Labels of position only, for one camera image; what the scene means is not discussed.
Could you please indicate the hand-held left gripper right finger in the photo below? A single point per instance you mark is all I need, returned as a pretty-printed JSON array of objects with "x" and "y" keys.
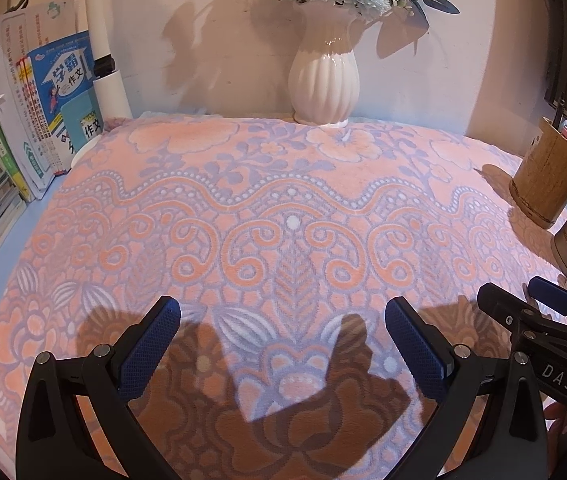
[{"x": 416, "y": 350}]

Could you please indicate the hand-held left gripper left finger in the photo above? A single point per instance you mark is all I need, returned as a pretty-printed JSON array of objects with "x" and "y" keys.
[{"x": 151, "y": 345}]

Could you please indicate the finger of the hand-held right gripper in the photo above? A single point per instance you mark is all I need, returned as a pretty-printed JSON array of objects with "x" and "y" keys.
[
  {"x": 503, "y": 310},
  {"x": 553, "y": 296}
]

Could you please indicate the person's right hand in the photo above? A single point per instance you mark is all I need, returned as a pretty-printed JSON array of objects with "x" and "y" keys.
[{"x": 561, "y": 430}]

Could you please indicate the wooden pen holder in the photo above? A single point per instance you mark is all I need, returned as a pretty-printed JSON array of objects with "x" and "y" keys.
[{"x": 548, "y": 180}]

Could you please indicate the white desk lamp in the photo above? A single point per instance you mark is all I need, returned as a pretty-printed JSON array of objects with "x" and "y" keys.
[{"x": 111, "y": 90}]

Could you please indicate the row of books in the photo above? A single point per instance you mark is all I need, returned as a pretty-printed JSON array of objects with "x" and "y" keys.
[{"x": 23, "y": 110}]

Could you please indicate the white ribbed vase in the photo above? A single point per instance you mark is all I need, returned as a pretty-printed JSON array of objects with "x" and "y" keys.
[{"x": 323, "y": 75}]

